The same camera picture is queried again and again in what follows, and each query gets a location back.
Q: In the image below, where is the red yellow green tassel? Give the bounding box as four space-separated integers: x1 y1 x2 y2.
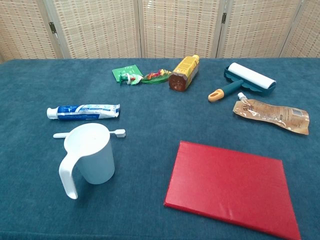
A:
139 68 173 85

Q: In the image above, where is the brown spout pouch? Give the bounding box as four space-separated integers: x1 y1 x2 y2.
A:
232 92 310 136

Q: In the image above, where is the blue white toothpaste tube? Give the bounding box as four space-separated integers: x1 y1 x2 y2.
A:
46 103 121 121

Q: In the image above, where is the red flat book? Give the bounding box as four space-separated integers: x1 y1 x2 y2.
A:
163 140 302 240

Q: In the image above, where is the teal lint roller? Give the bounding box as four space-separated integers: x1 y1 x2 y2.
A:
207 62 277 103

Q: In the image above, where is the woven bamboo folding screen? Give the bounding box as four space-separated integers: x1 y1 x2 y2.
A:
0 0 320 63

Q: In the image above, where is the white cup with handle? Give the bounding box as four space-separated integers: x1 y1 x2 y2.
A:
58 122 116 200

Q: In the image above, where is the blue tablecloth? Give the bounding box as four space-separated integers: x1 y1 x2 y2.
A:
0 57 320 240

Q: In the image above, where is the white toothbrush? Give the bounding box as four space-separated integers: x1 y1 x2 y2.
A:
52 128 127 140

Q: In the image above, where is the brown bottle with yellow label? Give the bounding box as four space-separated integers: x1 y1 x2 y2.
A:
168 54 201 93

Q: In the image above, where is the green spout pouch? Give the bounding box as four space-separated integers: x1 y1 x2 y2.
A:
111 64 144 86

